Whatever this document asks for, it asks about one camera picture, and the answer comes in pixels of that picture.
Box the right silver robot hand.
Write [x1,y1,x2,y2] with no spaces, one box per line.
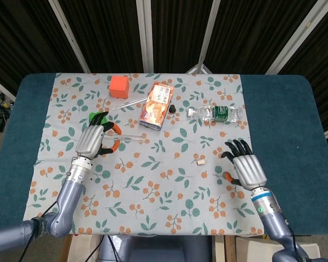
[220,139,268,191]

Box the grey-blue robot torso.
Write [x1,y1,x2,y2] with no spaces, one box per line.
[98,235,213,262]

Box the teal table cover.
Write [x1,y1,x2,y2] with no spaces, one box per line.
[0,73,328,239]

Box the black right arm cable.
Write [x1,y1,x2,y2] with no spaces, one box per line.
[284,215,304,262]

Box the beige cardboard box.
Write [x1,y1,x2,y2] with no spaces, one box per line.
[65,235,103,262]

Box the white storage box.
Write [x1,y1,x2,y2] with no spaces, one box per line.
[235,236,321,262]

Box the brown wooden board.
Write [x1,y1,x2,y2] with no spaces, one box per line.
[212,235,236,262]

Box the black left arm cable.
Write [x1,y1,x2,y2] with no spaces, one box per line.
[23,200,60,262]

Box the clear glass test tube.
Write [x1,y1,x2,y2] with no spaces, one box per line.
[102,133,147,145]

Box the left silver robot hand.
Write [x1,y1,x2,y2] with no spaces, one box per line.
[75,111,123,160]

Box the orange foam cube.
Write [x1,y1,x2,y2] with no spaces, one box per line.
[109,75,131,99]

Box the black pleated curtain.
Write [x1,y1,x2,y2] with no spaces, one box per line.
[0,0,328,134]

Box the clear bottle with green label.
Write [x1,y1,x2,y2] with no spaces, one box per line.
[186,105,244,124]

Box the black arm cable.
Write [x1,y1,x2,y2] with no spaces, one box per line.
[284,215,304,262]
[23,200,60,262]

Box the clear glass dropper pipette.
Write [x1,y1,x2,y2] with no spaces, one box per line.
[112,96,151,111]

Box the floral print tablecloth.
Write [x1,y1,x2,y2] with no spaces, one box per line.
[20,72,265,237]

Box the green toy building block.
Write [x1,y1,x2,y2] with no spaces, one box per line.
[88,111,109,124]

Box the orange and blue snack box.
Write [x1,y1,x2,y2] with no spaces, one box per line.
[139,84,175,132]

